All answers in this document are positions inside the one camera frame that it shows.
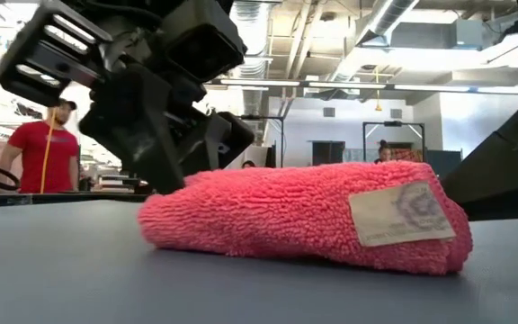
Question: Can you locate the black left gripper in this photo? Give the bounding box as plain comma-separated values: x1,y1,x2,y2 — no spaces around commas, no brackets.
0,2,256,195

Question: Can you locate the pink terry towel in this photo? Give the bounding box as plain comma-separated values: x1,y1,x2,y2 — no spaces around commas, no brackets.
137,160,475,276

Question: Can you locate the ceiling light strip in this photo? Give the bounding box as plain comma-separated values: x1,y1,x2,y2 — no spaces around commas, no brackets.
308,81,387,90
393,83,471,93
477,85,518,95
220,78,301,87

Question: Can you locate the blue partition panel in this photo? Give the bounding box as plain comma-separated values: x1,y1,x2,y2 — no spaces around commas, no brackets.
424,149,463,180

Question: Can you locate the grey ceiling ventilation unit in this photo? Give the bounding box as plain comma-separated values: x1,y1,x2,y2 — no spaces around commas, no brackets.
391,20,485,50

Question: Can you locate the yellow hanging plug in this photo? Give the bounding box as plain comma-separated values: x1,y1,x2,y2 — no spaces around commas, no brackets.
373,67,384,113

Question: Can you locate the dark cabinet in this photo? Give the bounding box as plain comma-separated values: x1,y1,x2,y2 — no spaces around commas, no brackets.
311,139,346,167

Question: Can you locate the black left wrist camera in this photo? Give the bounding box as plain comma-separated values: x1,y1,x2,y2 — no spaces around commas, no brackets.
162,20,247,85

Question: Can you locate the spiral ventilation duct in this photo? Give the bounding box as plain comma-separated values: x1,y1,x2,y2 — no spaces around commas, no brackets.
239,0,270,117

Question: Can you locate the black background rig frame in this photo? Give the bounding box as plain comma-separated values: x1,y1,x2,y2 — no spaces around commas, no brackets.
239,114,286,168
362,120,426,164

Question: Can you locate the black table frame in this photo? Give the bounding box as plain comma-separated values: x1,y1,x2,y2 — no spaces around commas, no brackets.
0,191,155,209

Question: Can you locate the yellow hanging cable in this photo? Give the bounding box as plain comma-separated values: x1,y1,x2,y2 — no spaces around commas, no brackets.
40,107,58,194

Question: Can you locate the silver ceiling duct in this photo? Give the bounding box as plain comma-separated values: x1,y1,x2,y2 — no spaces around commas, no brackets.
328,0,422,83

